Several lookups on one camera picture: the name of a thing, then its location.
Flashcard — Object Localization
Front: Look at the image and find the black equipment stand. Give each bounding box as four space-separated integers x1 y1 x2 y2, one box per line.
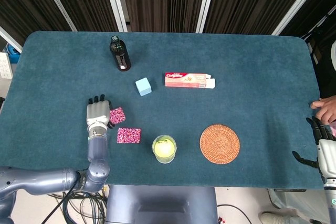
301 6 336 65

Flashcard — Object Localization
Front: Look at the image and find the dark brown glass bottle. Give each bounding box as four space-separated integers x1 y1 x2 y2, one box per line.
109 35 132 72

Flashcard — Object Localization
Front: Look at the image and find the white power strip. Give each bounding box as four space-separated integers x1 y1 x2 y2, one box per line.
0 52 13 79

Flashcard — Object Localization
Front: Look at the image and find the round woven rattan coaster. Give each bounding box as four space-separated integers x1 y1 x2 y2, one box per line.
199 124 241 166

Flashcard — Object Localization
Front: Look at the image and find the light blue foam cube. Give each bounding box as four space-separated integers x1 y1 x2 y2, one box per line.
135 77 153 97

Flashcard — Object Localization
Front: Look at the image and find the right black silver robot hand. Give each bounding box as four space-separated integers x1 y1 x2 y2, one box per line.
292 116 336 182

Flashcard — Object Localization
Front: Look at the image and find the grey bystander shoe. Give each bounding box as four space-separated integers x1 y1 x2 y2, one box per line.
259 211 286 224

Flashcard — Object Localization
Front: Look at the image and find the clear plastic ball tube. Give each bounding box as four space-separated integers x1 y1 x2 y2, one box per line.
152 134 177 165

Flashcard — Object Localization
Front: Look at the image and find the black arm cable with connector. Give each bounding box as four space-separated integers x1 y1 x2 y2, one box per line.
41 170 89 224

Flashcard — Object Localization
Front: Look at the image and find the blue-grey robot torso base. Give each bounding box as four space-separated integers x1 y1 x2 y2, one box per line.
104 185 218 224

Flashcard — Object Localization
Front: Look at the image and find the blue plastic item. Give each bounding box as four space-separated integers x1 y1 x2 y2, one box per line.
6 44 22 63

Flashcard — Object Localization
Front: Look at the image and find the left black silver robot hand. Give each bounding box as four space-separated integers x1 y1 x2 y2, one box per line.
86 94 116 130

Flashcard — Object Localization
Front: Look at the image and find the red Colgate toothpaste box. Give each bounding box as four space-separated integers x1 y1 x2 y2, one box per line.
164 71 217 89

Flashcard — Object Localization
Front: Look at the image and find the light grey trouser leg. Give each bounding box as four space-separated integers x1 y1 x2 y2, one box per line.
267 188 326 224

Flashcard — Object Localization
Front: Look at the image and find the teal velvet table cloth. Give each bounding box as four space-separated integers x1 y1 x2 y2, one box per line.
0 30 326 192

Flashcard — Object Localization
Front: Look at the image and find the black floor cable bundle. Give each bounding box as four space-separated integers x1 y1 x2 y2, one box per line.
48 186 109 224

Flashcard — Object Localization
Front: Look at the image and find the bystander bare hand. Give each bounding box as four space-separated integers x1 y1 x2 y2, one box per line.
310 97 336 125

